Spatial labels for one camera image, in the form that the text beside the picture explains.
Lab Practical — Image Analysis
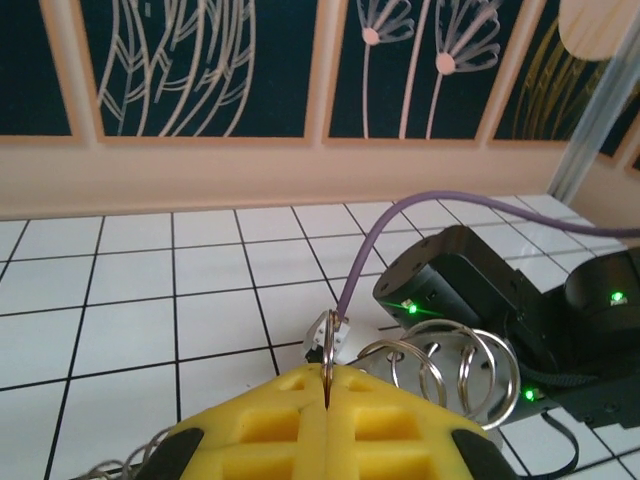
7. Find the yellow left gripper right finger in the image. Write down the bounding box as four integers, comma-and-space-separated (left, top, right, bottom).
325, 367, 517, 480

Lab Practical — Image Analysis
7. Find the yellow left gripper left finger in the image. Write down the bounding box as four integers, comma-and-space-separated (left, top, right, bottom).
143, 363, 329, 480

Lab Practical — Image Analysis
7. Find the thin black cable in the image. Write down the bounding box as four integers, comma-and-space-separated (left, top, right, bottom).
514, 367, 582, 477

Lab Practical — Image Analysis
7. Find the aluminium frame post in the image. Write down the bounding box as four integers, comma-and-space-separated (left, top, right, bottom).
546, 27, 640, 202

